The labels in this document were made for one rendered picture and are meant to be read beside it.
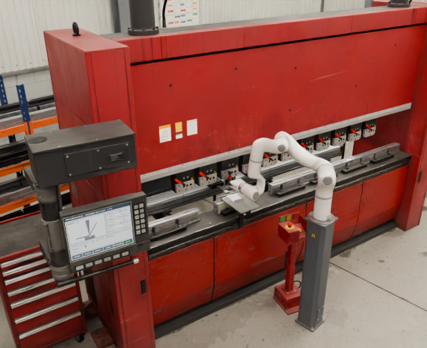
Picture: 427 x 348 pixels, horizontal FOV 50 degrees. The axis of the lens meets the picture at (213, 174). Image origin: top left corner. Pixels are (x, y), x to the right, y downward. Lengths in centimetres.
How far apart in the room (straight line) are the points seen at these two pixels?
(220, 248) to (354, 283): 143
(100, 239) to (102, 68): 92
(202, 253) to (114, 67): 166
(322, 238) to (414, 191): 197
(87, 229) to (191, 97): 120
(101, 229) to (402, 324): 269
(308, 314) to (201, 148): 160
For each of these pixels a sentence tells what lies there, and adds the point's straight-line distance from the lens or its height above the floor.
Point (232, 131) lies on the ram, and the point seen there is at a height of 156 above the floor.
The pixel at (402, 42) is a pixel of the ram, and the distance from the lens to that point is 458.
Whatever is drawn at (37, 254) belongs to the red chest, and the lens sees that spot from 331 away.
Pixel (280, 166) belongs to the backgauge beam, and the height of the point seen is 97.
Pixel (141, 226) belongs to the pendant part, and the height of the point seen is 141.
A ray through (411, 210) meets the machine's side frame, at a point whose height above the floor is 26.
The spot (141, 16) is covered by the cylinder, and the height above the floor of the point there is 241.
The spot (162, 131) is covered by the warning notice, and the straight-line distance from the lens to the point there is 310.
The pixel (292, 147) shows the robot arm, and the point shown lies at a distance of 319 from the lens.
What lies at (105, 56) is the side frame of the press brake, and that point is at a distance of 260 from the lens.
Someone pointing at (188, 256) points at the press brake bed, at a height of 68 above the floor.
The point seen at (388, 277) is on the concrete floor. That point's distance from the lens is 468.
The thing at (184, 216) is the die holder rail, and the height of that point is 96.
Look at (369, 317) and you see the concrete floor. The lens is 420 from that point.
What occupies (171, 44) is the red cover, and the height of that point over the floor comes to 224.
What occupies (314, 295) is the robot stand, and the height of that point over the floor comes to 35.
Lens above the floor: 276
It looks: 26 degrees down
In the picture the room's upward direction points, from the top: 1 degrees counter-clockwise
